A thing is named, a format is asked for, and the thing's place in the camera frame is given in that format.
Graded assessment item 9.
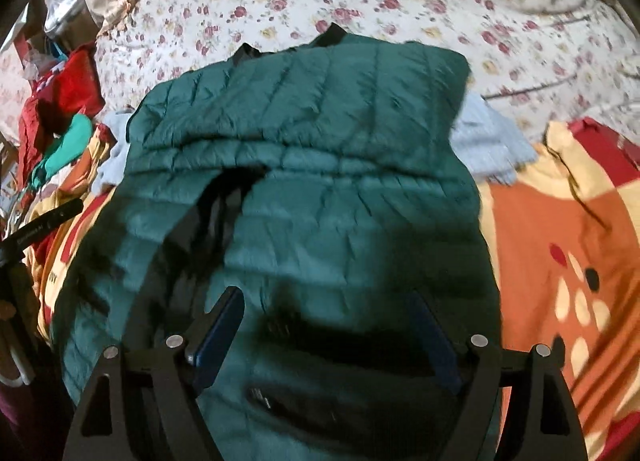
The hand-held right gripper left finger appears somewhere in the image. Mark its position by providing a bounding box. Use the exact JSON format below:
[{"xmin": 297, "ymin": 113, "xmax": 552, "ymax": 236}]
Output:
[{"xmin": 62, "ymin": 286, "xmax": 246, "ymax": 461}]

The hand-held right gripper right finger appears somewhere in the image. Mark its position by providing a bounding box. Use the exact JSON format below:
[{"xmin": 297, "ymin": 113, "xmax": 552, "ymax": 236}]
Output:
[{"xmin": 407, "ymin": 291, "xmax": 588, "ymax": 461}]

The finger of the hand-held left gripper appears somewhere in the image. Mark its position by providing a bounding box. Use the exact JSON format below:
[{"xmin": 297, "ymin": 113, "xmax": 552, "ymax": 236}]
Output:
[{"xmin": 0, "ymin": 198, "xmax": 83, "ymax": 254}]

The green puffer jacket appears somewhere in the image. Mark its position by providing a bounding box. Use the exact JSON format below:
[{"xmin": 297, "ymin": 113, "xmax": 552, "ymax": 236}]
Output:
[{"xmin": 50, "ymin": 21, "xmax": 503, "ymax": 461}]

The white plastic hanger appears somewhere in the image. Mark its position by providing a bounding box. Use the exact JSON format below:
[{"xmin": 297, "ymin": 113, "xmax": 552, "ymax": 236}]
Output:
[{"xmin": 0, "ymin": 321, "xmax": 31, "ymax": 384}]

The teal cloth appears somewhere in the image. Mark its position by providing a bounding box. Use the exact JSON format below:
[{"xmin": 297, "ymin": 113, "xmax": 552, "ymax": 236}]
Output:
[{"xmin": 30, "ymin": 114, "xmax": 93, "ymax": 189}]

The red garment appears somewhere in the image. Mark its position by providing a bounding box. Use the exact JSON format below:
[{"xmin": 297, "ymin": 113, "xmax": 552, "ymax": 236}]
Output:
[{"xmin": 17, "ymin": 44, "xmax": 106, "ymax": 177}]

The purple cloth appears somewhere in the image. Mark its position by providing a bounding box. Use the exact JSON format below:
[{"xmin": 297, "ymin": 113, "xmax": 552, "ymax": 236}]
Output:
[{"xmin": 0, "ymin": 381, "xmax": 51, "ymax": 461}]

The silver bag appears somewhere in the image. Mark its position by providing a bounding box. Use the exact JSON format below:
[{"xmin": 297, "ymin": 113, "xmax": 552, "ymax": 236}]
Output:
[{"xmin": 45, "ymin": 0, "xmax": 88, "ymax": 37}]

